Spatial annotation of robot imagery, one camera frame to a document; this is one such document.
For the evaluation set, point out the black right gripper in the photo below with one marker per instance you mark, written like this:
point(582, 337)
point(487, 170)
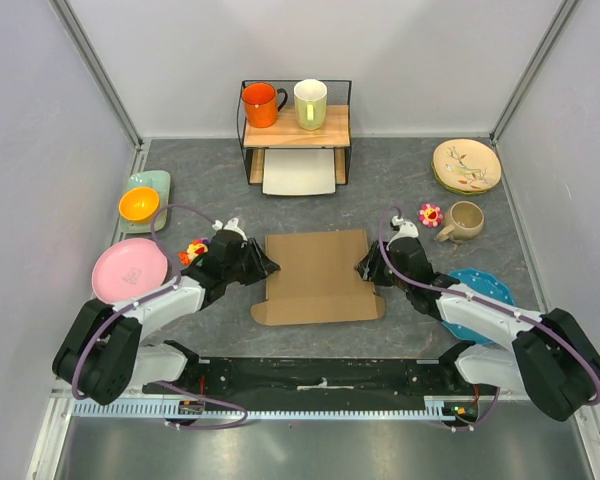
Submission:
point(369, 267)

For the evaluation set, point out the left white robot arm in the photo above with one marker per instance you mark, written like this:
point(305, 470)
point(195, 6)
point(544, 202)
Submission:
point(102, 355)

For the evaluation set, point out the orange mug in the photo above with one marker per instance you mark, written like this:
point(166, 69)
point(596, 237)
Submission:
point(262, 102)

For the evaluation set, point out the beige ceramic mug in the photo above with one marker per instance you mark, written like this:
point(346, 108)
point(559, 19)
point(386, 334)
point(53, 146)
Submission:
point(462, 223)

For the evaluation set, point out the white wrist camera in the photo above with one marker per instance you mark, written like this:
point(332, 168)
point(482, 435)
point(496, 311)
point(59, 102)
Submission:
point(232, 224)
point(403, 228)

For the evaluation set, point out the white cable duct rail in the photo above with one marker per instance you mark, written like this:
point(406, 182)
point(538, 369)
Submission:
point(173, 408)

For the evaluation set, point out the pink plate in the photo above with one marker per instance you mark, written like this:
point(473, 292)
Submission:
point(130, 268)

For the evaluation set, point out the orange flower toy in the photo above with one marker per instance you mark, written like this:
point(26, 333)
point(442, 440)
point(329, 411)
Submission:
point(196, 248)

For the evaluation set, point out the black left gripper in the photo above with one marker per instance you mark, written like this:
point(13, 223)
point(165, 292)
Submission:
point(261, 264)

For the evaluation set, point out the black wire wooden shelf rack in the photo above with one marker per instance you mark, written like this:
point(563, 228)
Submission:
point(335, 133)

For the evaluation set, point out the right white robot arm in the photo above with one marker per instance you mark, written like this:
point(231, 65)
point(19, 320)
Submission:
point(547, 356)

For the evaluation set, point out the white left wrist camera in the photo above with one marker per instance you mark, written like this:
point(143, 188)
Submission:
point(232, 224)

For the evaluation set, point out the floral beige plate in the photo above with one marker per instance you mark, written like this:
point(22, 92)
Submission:
point(466, 166)

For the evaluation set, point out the brown cardboard box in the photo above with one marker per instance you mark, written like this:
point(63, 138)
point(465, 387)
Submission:
point(317, 282)

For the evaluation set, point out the blue dotted plate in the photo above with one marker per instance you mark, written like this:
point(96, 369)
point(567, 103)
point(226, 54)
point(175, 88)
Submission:
point(486, 284)

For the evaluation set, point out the pink flower toy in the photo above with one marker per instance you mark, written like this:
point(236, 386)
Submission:
point(430, 215)

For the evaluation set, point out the orange bowl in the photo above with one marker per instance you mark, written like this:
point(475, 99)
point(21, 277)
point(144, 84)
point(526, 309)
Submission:
point(139, 204)

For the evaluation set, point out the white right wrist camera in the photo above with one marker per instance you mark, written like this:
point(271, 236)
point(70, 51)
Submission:
point(403, 228)

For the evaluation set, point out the pale green mug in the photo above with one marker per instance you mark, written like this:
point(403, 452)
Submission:
point(310, 102)

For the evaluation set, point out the white tray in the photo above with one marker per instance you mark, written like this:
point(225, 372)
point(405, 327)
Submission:
point(299, 172)

